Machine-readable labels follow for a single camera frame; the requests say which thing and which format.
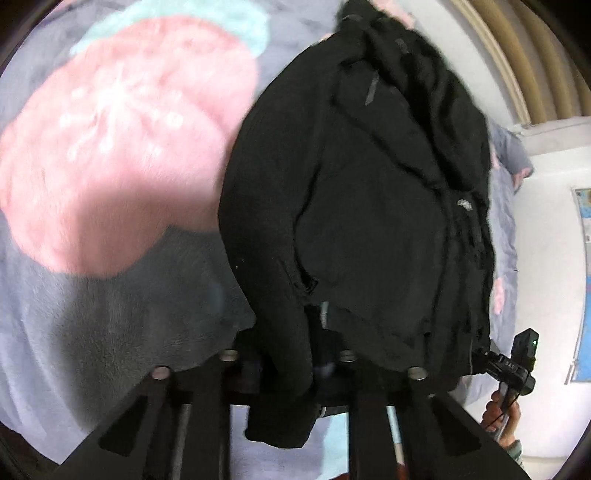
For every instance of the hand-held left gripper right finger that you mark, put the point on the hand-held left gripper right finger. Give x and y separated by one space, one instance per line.
367 406

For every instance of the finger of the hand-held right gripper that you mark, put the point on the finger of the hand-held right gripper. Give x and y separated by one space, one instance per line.
482 359

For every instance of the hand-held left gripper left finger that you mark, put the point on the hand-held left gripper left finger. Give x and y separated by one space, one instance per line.
217 397

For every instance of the black hooded jacket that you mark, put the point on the black hooded jacket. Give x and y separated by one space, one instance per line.
369 207

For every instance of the person's right forearm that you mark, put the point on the person's right forearm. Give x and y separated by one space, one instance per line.
515 447

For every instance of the person's right hand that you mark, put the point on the person's right hand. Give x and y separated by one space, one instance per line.
501 410

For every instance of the grey floral blanket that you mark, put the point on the grey floral blanket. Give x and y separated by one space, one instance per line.
115 161

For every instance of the wooden headboard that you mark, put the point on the wooden headboard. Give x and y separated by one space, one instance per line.
531 55

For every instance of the wall poster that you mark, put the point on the wall poster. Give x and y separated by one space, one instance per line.
581 286

